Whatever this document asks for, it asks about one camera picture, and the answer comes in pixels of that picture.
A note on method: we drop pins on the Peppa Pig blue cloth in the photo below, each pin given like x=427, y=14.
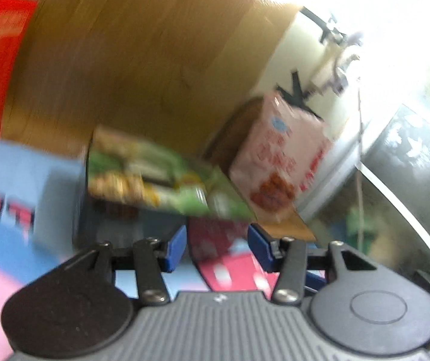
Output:
x=39, y=199

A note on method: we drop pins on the green pea snack packet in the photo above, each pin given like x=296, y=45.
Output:
x=129, y=171

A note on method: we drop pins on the wooden board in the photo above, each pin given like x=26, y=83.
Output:
x=170, y=70

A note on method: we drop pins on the white power strip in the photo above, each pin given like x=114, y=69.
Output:
x=331, y=72

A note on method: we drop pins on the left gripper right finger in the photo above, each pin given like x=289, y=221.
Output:
x=304, y=271

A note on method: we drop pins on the black wool box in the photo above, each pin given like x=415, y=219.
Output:
x=124, y=221

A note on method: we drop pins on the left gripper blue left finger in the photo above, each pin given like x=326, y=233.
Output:
x=89, y=301

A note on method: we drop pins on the pink fried dough snack bag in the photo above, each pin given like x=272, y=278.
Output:
x=279, y=158

